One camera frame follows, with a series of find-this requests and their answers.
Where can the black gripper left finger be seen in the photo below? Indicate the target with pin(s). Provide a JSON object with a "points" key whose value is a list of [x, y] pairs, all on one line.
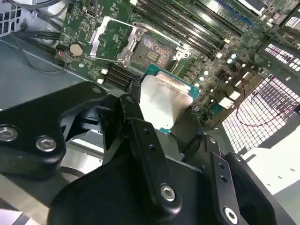
{"points": [[28, 122]]}

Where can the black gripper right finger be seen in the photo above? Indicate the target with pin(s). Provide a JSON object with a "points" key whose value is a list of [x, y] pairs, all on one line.
{"points": [[234, 187]]}

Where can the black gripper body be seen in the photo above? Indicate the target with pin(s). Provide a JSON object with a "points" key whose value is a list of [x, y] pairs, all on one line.
{"points": [[105, 199]]}

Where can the metal socket cover frame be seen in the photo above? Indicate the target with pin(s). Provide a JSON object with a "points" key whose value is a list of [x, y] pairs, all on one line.
{"points": [[93, 50]]}

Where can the CPU with silver top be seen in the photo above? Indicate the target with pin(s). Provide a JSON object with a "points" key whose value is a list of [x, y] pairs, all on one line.
{"points": [[161, 100]]}

